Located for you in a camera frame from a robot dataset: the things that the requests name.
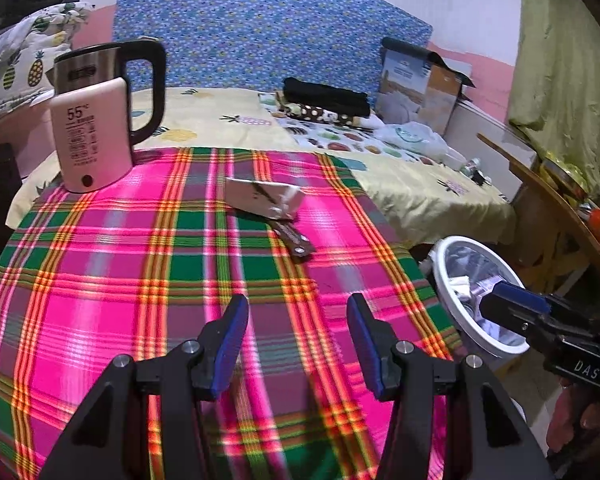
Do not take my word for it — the polka dot brown cloth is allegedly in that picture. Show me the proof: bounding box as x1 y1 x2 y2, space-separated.
275 91 385 130

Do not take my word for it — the green curtain cloth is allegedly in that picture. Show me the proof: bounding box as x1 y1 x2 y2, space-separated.
507 0 600 196

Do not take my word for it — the steel electric kettle black handle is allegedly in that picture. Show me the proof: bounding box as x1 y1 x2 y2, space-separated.
47 37 169 148

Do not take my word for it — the person right hand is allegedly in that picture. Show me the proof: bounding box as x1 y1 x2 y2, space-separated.
546 379 600 453

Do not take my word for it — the patterned white paper carton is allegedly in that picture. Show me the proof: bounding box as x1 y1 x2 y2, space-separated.
225 178 304 220

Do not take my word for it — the pineapple print bedding pile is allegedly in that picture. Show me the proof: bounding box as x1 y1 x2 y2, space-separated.
0 0 94 118

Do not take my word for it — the wooden round side table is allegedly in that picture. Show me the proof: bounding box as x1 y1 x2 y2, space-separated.
477 133 600 295

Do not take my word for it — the yellow pineapple bed sheet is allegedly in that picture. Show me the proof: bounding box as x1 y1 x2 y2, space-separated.
2 88 515 262

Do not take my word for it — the black folded clothing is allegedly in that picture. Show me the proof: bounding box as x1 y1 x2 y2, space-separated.
283 77 370 118

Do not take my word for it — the white round trash bin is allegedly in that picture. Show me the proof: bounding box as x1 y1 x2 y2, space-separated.
426 235 529 370

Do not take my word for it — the blue floral mattress headboard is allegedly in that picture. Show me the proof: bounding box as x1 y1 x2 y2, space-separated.
112 0 432 96

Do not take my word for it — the cardboard box with bag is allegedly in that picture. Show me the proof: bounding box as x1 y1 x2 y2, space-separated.
375 37 475 136

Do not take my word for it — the pink plaid tablecloth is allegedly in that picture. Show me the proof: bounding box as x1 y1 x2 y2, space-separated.
0 146 464 480

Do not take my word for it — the white plastic bag on bed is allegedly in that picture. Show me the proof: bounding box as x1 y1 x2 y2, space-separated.
374 122 468 171

